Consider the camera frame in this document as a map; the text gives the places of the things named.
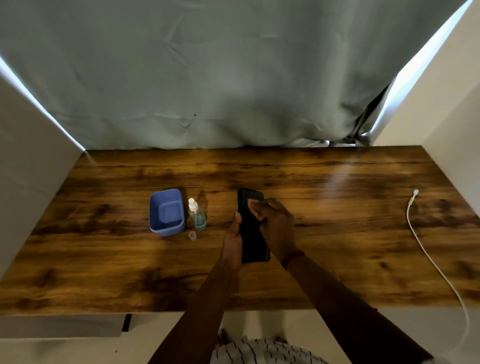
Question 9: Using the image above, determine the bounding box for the grey-green curtain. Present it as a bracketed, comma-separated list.
[0, 0, 470, 151]

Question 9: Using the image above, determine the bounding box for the person's right hand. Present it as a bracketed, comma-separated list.
[247, 197, 299, 264]

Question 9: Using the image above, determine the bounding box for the black smartphone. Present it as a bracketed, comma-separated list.
[236, 187, 272, 265]

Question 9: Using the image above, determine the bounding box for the person's left forearm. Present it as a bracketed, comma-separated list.
[148, 262, 240, 364]

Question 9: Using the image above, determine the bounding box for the person's right forearm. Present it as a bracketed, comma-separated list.
[284, 254, 435, 364]

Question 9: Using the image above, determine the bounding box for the person's left hand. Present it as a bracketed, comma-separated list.
[219, 211, 245, 272]

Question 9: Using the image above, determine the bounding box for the white striped shirt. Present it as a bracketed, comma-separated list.
[209, 336, 329, 364]

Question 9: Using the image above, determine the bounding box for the clear spray bottle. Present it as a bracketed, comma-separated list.
[187, 197, 208, 231]

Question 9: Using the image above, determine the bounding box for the red wrist band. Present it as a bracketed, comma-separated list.
[280, 250, 306, 270]

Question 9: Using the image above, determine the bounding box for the white charging cable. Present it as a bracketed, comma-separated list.
[406, 188, 471, 354]

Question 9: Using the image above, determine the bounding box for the blue plastic container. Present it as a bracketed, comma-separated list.
[149, 188, 186, 238]

